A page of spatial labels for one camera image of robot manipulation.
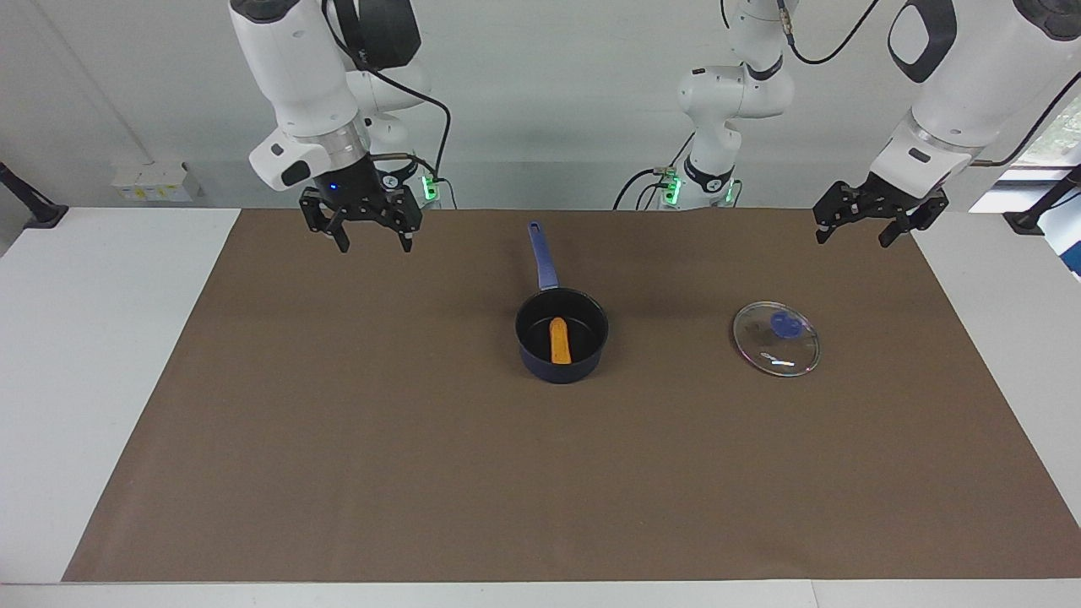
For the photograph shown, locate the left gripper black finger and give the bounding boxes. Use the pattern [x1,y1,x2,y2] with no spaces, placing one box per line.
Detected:
[812,182,872,247]
[878,195,950,249]

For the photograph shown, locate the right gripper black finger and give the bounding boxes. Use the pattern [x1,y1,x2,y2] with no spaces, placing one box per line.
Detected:
[375,187,423,253]
[299,189,351,254]

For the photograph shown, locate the glass lid with blue knob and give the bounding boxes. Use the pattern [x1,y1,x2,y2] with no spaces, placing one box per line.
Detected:
[731,301,823,378]

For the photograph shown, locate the black clamp stand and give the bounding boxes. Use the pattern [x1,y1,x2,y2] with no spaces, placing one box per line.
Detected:
[1003,165,1081,236]
[0,160,69,230]

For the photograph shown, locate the bright window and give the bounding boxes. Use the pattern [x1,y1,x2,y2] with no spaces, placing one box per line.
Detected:
[970,84,1081,280]

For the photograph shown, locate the dark blue saucepan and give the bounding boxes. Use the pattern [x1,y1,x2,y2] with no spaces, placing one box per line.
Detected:
[514,220,611,385]

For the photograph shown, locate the brown table mat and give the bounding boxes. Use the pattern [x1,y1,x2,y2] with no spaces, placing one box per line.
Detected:
[62,209,1081,584]

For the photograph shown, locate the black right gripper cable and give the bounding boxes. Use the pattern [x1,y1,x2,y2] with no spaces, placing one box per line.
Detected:
[321,0,454,183]

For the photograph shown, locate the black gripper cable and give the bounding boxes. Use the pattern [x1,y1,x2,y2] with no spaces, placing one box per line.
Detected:
[970,72,1081,168]
[321,0,454,183]

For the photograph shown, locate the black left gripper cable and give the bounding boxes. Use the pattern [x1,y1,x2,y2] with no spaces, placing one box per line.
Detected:
[970,72,1081,168]

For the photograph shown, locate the black cable with metal plug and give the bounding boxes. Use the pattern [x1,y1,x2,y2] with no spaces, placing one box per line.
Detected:
[722,0,884,67]

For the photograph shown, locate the white wall socket box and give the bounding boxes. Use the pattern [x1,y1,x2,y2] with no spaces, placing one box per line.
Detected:
[110,160,204,204]

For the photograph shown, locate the black base cable bundle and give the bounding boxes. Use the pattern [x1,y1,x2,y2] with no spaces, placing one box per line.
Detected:
[612,131,698,210]

